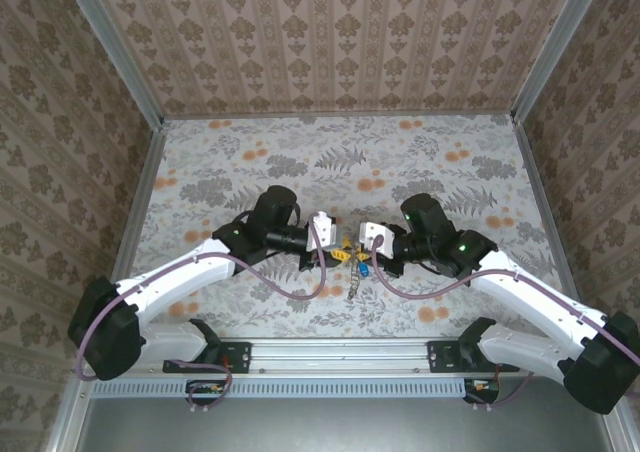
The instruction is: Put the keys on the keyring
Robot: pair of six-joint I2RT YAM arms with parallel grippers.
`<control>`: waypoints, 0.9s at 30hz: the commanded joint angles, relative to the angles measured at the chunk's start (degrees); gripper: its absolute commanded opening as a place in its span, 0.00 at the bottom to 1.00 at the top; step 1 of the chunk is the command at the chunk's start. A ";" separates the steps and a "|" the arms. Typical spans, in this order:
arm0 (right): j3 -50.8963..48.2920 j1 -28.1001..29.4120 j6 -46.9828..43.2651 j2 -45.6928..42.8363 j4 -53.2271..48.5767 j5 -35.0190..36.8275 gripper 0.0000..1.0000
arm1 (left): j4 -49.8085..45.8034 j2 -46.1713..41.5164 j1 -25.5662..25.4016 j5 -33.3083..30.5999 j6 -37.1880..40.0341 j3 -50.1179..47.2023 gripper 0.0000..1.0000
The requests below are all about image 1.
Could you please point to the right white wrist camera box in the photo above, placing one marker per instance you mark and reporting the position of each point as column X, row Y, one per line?
column 375, row 232

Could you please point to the aluminium table side rail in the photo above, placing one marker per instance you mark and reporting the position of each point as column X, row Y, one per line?
column 542, row 197
column 135, row 222

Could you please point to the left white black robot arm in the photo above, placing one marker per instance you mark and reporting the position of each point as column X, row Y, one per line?
column 190, row 277

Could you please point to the aluminium table back rail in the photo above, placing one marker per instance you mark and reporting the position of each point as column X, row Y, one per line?
column 340, row 114

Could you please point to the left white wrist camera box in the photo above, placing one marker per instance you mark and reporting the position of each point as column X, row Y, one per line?
column 322, row 232

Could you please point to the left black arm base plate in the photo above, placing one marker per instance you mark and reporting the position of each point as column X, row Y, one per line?
column 237, row 357

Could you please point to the aluminium mounting rail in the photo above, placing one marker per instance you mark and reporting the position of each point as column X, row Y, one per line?
column 340, row 357

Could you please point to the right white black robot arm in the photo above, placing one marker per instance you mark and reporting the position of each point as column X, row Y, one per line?
column 530, row 297

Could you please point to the aluminium upright frame post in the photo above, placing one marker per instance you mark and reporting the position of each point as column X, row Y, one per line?
column 116, row 52
column 555, row 47

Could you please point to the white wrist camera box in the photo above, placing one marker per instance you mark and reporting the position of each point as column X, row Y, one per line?
column 375, row 232
column 322, row 232

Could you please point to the blue capped key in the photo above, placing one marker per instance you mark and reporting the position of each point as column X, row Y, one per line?
column 364, row 271

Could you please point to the grey metal panel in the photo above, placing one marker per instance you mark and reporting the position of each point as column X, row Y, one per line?
column 340, row 424

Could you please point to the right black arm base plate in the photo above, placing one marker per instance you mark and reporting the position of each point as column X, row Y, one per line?
column 445, row 357

